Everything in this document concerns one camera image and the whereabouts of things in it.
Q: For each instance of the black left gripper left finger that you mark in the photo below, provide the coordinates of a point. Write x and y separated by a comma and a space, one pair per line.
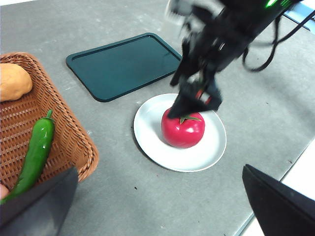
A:
37, 211

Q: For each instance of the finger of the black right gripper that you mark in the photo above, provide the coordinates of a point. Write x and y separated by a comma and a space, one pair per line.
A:
214, 98
184, 107

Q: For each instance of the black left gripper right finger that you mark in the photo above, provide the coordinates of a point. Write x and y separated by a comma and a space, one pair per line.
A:
283, 209

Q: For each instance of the red tomato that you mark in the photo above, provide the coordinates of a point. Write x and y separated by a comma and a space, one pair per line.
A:
184, 132

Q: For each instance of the pale grey round plate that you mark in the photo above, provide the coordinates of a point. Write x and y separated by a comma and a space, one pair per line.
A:
152, 137

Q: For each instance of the green chili pepper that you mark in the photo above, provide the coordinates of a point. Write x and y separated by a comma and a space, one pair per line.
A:
37, 152

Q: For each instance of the black rectangular tray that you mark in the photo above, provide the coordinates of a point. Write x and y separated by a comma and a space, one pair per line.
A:
123, 66

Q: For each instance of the brown wicker basket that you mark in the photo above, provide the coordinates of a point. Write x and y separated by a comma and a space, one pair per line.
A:
69, 123

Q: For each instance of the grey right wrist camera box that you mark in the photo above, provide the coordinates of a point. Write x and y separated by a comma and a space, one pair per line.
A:
178, 9

